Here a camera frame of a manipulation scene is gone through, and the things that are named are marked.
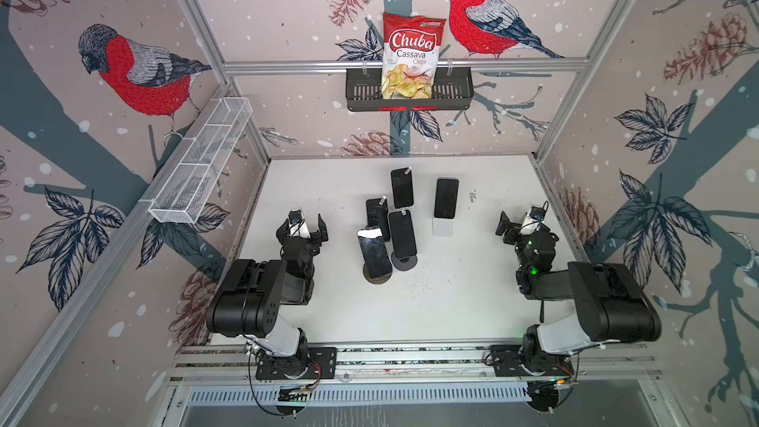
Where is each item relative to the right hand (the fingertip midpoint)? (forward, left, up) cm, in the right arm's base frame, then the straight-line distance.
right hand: (517, 212), depth 91 cm
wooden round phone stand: (-19, +42, -10) cm, 47 cm away
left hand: (-3, +66, +2) cm, 66 cm away
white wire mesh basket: (-7, +90, +21) cm, 93 cm away
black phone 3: (+10, +36, -1) cm, 38 cm away
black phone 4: (+3, +23, +5) cm, 23 cm away
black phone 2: (-9, +36, +1) cm, 37 cm away
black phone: (-15, +44, -1) cm, 46 cm away
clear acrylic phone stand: (+1, +22, -11) cm, 25 cm away
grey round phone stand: (-13, +35, -11) cm, 39 cm away
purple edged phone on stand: (-2, +44, -2) cm, 44 cm away
